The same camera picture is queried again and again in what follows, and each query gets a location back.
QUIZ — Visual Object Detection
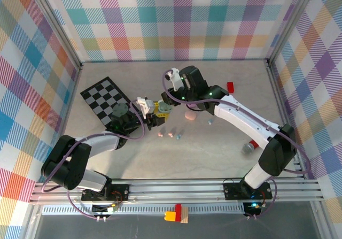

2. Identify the black left controller box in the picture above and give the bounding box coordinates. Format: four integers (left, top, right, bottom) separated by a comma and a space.
92, 203, 120, 215

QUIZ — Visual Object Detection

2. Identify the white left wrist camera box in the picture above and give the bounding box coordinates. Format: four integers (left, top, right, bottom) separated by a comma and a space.
136, 96, 151, 116

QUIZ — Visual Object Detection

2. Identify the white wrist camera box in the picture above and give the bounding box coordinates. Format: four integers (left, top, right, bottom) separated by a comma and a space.
165, 67, 180, 92
136, 96, 151, 116

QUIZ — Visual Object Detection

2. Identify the black right controller box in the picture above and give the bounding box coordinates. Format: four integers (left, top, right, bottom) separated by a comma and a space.
243, 201, 262, 216

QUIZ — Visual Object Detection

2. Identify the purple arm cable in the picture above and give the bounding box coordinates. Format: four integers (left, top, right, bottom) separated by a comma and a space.
41, 101, 147, 220
162, 69, 311, 220

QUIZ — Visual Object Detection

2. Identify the thin aluminium frame rail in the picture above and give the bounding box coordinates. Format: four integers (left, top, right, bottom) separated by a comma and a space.
80, 59, 269, 64

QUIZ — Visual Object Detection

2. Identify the tall red building block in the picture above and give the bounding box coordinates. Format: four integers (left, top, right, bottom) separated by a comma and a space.
174, 203, 183, 222

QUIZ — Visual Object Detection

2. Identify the red marker with grey cap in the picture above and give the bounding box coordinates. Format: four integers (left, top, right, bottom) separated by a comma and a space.
242, 140, 260, 155

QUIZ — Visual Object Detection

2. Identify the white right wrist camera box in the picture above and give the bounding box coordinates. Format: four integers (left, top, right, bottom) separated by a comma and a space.
165, 67, 180, 92

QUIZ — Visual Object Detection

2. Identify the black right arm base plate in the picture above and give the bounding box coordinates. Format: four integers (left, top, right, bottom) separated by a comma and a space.
223, 181, 273, 200

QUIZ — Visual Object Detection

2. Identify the aluminium mounting rail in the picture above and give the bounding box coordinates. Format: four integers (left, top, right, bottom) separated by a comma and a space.
29, 178, 325, 205

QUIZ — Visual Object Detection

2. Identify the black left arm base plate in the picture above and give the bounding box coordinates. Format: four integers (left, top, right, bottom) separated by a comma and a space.
81, 184, 130, 203

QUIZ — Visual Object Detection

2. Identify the tan wooden block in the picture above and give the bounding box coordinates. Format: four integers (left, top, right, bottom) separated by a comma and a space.
180, 206, 189, 225

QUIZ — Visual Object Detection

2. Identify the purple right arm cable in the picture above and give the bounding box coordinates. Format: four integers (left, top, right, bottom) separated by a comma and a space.
162, 69, 311, 220

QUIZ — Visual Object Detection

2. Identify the black grey chessboard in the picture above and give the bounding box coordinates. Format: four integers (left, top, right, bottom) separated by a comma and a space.
80, 76, 133, 129

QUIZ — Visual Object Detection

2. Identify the white slotted cable duct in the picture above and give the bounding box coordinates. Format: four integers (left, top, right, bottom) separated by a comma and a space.
41, 205, 246, 215

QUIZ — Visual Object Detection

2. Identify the aluminium side frame rail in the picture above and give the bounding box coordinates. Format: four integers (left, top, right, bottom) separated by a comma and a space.
48, 65, 83, 183
264, 59, 308, 180

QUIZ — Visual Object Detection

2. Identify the black controller box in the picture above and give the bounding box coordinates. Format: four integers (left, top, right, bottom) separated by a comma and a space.
243, 201, 262, 216
92, 203, 120, 215

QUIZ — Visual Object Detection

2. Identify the aluminium frame post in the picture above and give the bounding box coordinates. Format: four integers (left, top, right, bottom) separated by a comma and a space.
266, 0, 321, 67
25, 0, 82, 71

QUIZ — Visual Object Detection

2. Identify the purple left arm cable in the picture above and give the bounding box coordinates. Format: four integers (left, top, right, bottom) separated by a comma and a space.
41, 101, 147, 220

